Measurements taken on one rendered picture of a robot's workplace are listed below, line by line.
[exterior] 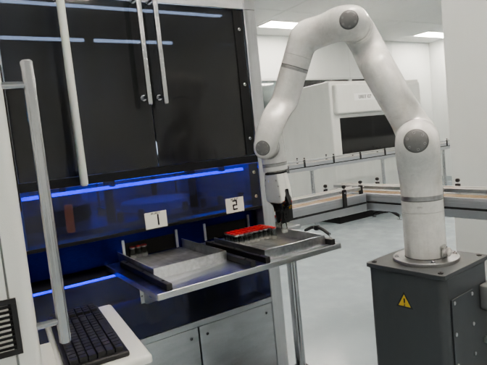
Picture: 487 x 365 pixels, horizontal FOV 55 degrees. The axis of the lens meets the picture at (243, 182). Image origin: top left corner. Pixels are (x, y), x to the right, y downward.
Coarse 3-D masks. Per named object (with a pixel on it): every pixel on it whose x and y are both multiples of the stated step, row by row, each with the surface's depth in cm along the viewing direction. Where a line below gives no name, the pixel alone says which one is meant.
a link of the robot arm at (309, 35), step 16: (320, 16) 140; (336, 16) 132; (352, 16) 130; (368, 16) 134; (304, 32) 143; (320, 32) 139; (336, 32) 133; (352, 32) 132; (368, 32) 137; (288, 48) 146; (304, 48) 144; (320, 48) 145; (288, 64) 146; (304, 64) 146
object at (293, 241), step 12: (276, 228) 187; (216, 240) 177; (264, 240) 179; (276, 240) 177; (288, 240) 175; (300, 240) 173; (312, 240) 160; (324, 240) 163; (264, 252) 150; (276, 252) 152; (288, 252) 155
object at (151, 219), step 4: (152, 212) 168; (156, 212) 168; (160, 212) 169; (164, 212) 170; (144, 216) 166; (148, 216) 167; (152, 216) 168; (156, 216) 168; (160, 216) 169; (164, 216) 170; (148, 220) 167; (152, 220) 168; (156, 220) 168; (160, 220) 169; (164, 220) 170; (148, 224) 167; (152, 224) 168; (156, 224) 168; (160, 224) 169; (164, 224) 170; (148, 228) 167; (152, 228) 168
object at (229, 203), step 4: (240, 196) 188; (228, 200) 185; (232, 200) 186; (240, 200) 188; (228, 204) 185; (232, 204) 186; (240, 204) 188; (228, 208) 185; (232, 208) 186; (240, 208) 188; (228, 212) 185; (232, 212) 186
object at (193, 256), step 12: (168, 252) 176; (180, 252) 174; (192, 252) 172; (204, 252) 167; (216, 252) 160; (144, 264) 147; (156, 264) 159; (168, 264) 144; (180, 264) 146; (192, 264) 148; (204, 264) 150; (168, 276) 143
